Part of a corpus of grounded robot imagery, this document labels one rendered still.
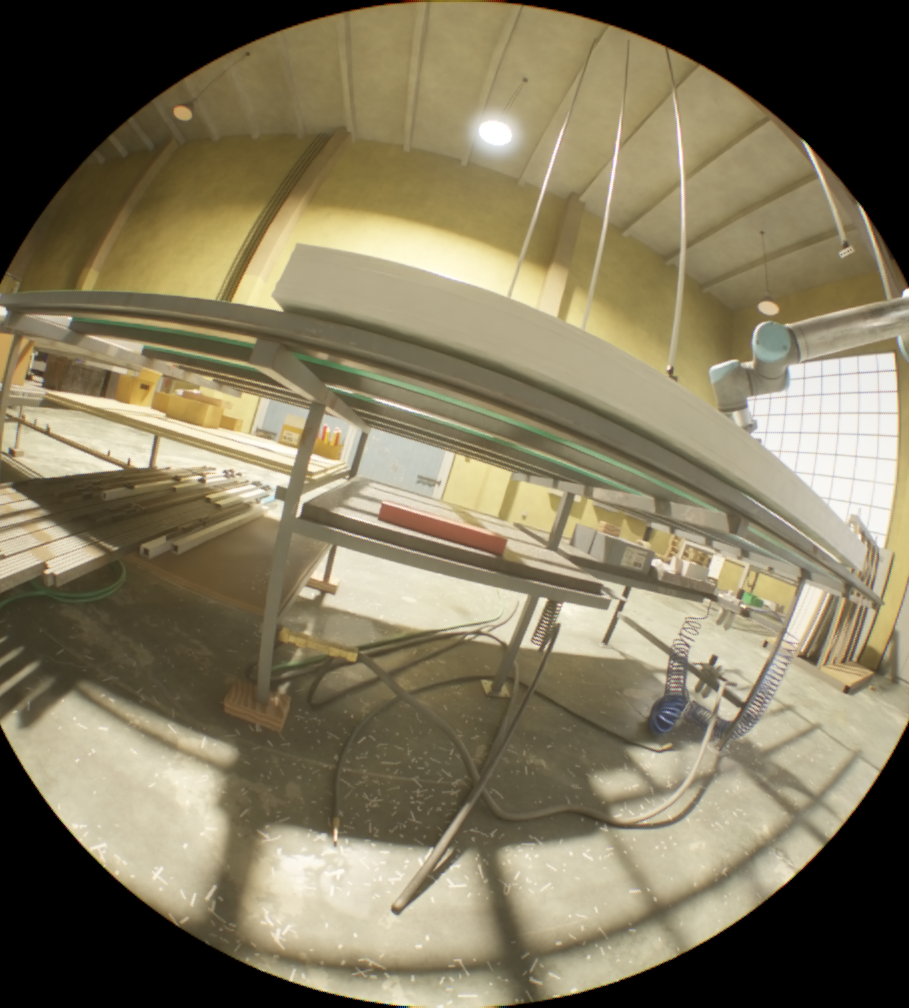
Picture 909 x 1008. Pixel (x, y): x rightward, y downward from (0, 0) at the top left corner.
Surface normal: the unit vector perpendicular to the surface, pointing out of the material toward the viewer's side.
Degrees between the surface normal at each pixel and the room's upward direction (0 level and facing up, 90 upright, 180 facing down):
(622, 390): 90
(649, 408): 90
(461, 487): 90
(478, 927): 0
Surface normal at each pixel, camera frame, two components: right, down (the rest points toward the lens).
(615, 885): 0.29, -0.95
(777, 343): -0.74, -0.13
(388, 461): 0.15, 0.14
